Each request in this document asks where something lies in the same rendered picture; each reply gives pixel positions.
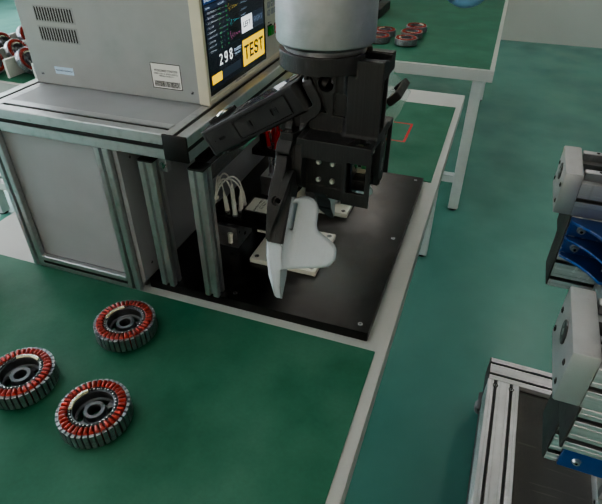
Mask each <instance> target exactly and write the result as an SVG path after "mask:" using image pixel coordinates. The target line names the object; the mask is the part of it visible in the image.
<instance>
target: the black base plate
mask: <svg viewBox="0 0 602 504"><path fill-rule="evenodd" d="M268 167H269V157H267V156H265V157H264V158H263V159H262V160H261V161H260V162H259V163H258V164H257V165H256V166H255V167H254V168H253V169H252V170H251V171H250V173H249V174H248V175H247V176H246V177H245V178H244V179H243V180H242V181H241V184H242V187H243V190H244V192H245V197H246V202H247V203H248V202H249V201H250V200H251V199H252V198H253V197H260V198H265V199H268V195H264V194H261V181H260V176H261V175H262V173H263V172H264V171H265V170H266V169H267V168H268ZM423 180H424V178H420V177H413V176H407V175H401V174H395V173H389V172H387V173H386V172H383V174H382V178H381V180H380V183H379V185H377V186H376V185H370V186H371V187H372V189H373V193H372V194H371V195H370V196H369V201H368V208H367V209H366V208H360V207H355V206H353V207H352V209H351V211H350V213H349V214H348V216H347V218H343V217H337V216H334V218H330V217H328V216H327V215H326V214H322V213H319V214H318V221H317V227H318V230H319V231H321V232H326V233H331V234H336V239H335V240H334V242H333V243H334V244H335V246H336V249H337V253H336V259H335V261H334V262H333V264H332V265H330V266H328V267H325V268H319V270H318V272H317V274H316V276H315V277H314V276H310V275H306V274H301V273H297V272H292V271H288V270H287V279H286V284H285V289H284V294H283V298H282V299H280V298H277V297H275V296H274V293H273V289H272V286H271V282H270V279H269V275H268V266H266V265H261V264H257V263H253V262H250V257H251V255H252V254H253V253H254V251H255V250H256V249H257V247H258V246H259V245H260V243H261V242H262V240H263V239H264V238H265V236H266V233H261V232H257V229H253V228H252V232H251V233H250V234H249V235H248V237H247V238H246V239H245V241H244V242H243V243H242V244H241V246H240V247H239V248H235V247H231V246H226V245H222V244H220V250H221V259H222V268H223V276H224V285H225V290H224V291H223V292H221V295H220V297H219V298H217V297H214V296H213V294H211V295H210V296H209V295H206V294H205V287H204V280H203V273H202V266H201V259H200V252H199V245H198V238H197V231H196V230H195V231H194V232H193V233H192V234H191V235H190V236H189V237H188V238H187V239H186V240H185V241H184V242H183V244H182V245H181V246H180V247H179V248H178V249H177V253H178V259H179V265H180V270H181V276H182V279H181V280H180V281H177V283H178V284H177V285H176V286H175V287H173V286H170V283H168V284H167V285H165V284H163V283H162V278H161V273H160V268H159V269H158V270H157V271H156V272H155V273H154V274H153V275H152V276H151V277H150V279H149V280H150V284H151V287H155V288H159V289H163V290H167V291H171V292H175V293H178V294H182V295H186V296H190V297H194V298H198V299H202V300H206V301H210V302H214V303H218V304H222V305H225V306H229V307H233V308H237V309H241V310H245V311H249V312H253V313H257V314H261V315H265V316H269V317H272V318H276V319H280V320H284V321H288V322H292V323H296V324H300V325H304V326H308V327H312V328H316V329H319V330H323V331H327V332H331V333H335V334H339V335H343V336H347V337H351V338H355V339H359V340H362V341H367V340H368V338H369V335H370V332H371V329H372V326H373V324H374V321H375V318H376V315H377V312H378V309H379V307H380V304H381V301H382V298H383V295H384V292H385V290H386V287H387V284H388V281H389V278H390V276H391V273H392V270H393V267H394V264H395V261H396V259H397V256H398V253H399V250H400V247H401V245H402V242H403V239H404V236H405V233H406V230H407V228H408V225H409V222H410V219H411V216H412V214H413V211H414V208H415V205H416V202H417V199H418V197H419V194H420V191H421V188H422V185H423Z"/></svg>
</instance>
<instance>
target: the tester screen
mask: <svg viewBox="0 0 602 504"><path fill-rule="evenodd" d="M261 7H263V0H203V10H204V20H205V29H206V39H207V49H208V58H209V68H210V78H211V88H212V92H213V91H214V90H216V89H217V88H218V87H220V86H221V85H223V84H224V83H226V82H227V81H229V80H230V79H232V78H233V77H234V76H236V75H237V74H239V73H240V72H242V71H243V70H245V69H246V68H248V67H249V66H250V65H252V64H253V63H255V62H256V61H258V60H259V59H261V58H262V57H264V56H265V53H264V54H263V55H261V56H260V57H258V58H257V59H255V60H254V61H252V62H251V63H249V64H248V65H246V66H245V67H244V61H243V45H242V41H243V40H245V39H246V38H248V37H250V36H251V35H253V34H255V33H257V32H258V31H260V30H262V29H263V28H264V17H263V23H261V24H259V25H258V26H256V27H254V28H252V29H250V30H249V31H247V32H245V33H243V34H242V26H241V17H243V16H245V15H247V14H249V13H251V12H253V11H255V10H257V9H259V8H261ZM232 46H233V53H234V59H233V60H231V61H230V62H228V63H227V64H225V65H223V66H222V67H220V68H219V58H218V54H220V53H221V52H223V51H225V50H226V49H228V48H230V47H232ZM239 59H241V66H242V67H240V68H239V69H237V70H236V71H234V72H233V73H231V74H230V75H228V76H227V77H225V78H224V79H222V80H221V81H219V82H218V83H216V84H215V85H213V81H212V77H213V76H214V75H216V74H217V73H219V72H220V71H222V70H223V69H225V68H227V67H228V66H230V65H231V64H233V63H234V62H236V61H238V60H239Z"/></svg>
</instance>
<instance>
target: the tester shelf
mask: <svg viewBox="0 0 602 504"><path fill-rule="evenodd" d="M292 75H294V73H291V72H288V71H286V70H284V69H283V68H282V67H281V66H280V61H279V57H278V58H276V59H275V60H273V61H272V62H271V63H269V64H268V65H267V66H265V67H264V68H262V69H261V70H260V71H258V72H257V73H256V74H254V75H253V76H251V77H250V78H249V79H247V80H246V81H245V82H243V83H242V84H240V85H239V86H238V87H236V88H235V89H234V90H232V91H231V92H229V93H228V94H227V95H225V96H224V97H223V98H221V99H220V100H219V101H217V102H216V103H214V104H213V105H212V106H210V107H209V106H204V105H200V104H195V103H188V102H181V101H173V100H166V99H159V98H152V97H145V96H138V95H130V94H123V93H116V92H109V91H102V90H94V89H87V88H80V87H73V86H66V85H59V84H51V83H44V82H39V81H38V79H37V78H36V79H33V80H31V81H29V82H26V83H24V84H22V85H19V86H17V87H14V88H12V89H10V90H7V91H5V92H2V93H0V131H6V132H12V133H18V134H24V135H29V136H35V137H41V138H46V139H52V140H58V141H63V142H69V143H75V144H80V145H86V146H92V147H97V148H103V149H109V150H115V151H120V152H126V153H132V154H137V155H143V156H149V157H154V158H160V159H165V160H170V161H175V162H181V163H187V164H189V163H190V162H191V161H192V160H193V159H194V158H196V157H197V156H198V155H199V154H200V153H202V152H203V151H204V150H205V149H206V148H207V147H209V145H208V144H207V142H206V141H205V139H204V138H203V136H202V135H201V132H203V131H204V130H205V129H206V128H207V127H208V126H209V125H210V123H209V121H210V120H211V119H212V118H213V117H215V116H216V115H217V113H218V112H219V111H221V110H224V109H227V108H229V107H231V106H233V105H235V106H236V107H238V106H240V105H242V104H243V103H245V102H247V101H249V100H251V99H252V98H254V97H256V96H258V95H260V94H262V93H263V92H265V91H267V90H269V89H271V88H272V87H274V86H276V85H278V84H280V83H281V82H283V81H285V80H287V79H289V78H290V77H291V76H292Z"/></svg>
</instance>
